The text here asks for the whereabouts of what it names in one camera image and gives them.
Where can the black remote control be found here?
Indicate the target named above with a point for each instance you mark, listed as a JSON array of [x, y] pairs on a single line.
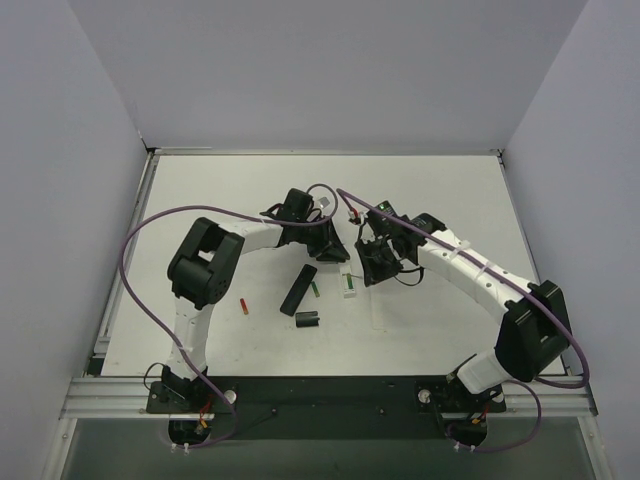
[[298, 290]]

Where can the white remote control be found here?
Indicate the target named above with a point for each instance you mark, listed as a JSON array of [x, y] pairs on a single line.
[[346, 293]]

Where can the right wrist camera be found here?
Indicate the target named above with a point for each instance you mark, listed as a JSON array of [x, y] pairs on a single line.
[[355, 217]]

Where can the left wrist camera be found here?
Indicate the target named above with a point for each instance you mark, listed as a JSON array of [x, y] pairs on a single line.
[[322, 203]]

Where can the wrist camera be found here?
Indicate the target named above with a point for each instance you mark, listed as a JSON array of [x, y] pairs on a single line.
[[355, 217], [322, 203]]

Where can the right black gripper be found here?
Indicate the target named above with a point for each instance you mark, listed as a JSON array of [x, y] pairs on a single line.
[[378, 261]]

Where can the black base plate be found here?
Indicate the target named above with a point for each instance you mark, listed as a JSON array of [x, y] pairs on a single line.
[[321, 408]]

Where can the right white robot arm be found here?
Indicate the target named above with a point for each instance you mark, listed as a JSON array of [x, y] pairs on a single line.
[[532, 318]]

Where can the black battery cover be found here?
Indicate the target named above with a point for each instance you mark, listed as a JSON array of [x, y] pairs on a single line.
[[307, 319]]

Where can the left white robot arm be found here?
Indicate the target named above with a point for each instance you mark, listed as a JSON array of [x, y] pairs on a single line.
[[203, 267]]

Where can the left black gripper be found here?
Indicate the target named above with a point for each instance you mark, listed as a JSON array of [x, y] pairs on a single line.
[[324, 239]]

